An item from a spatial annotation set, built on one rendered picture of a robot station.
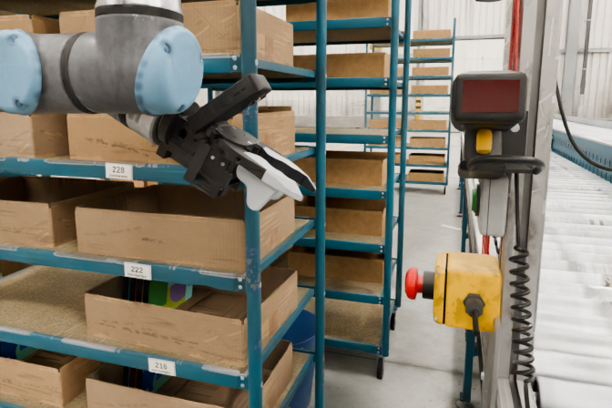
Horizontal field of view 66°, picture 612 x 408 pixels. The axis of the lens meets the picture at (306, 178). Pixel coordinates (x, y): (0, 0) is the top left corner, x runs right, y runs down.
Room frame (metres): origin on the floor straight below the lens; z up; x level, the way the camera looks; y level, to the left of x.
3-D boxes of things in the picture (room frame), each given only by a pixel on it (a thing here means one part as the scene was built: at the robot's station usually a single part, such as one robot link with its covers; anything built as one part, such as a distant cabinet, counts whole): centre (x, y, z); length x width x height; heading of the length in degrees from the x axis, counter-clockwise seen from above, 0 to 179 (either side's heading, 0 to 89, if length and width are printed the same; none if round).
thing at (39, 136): (1.20, 0.72, 0.99); 0.40 x 0.30 x 0.10; 70
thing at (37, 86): (0.56, 0.30, 1.09); 0.12 x 0.12 x 0.09; 73
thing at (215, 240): (1.06, 0.26, 0.79); 0.40 x 0.30 x 0.10; 73
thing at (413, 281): (0.55, -0.14, 0.84); 0.04 x 0.04 x 0.04; 72
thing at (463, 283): (0.50, -0.17, 0.84); 0.15 x 0.09 x 0.07; 162
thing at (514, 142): (0.46, -0.20, 1.02); 0.10 x 0.07 x 0.06; 162
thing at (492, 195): (0.53, -0.21, 0.95); 0.07 x 0.03 x 0.07; 162
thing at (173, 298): (1.10, 0.36, 0.61); 0.19 x 0.09 x 0.14; 160
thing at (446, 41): (5.63, -1.22, 0.98); 0.98 x 0.49 x 1.96; 73
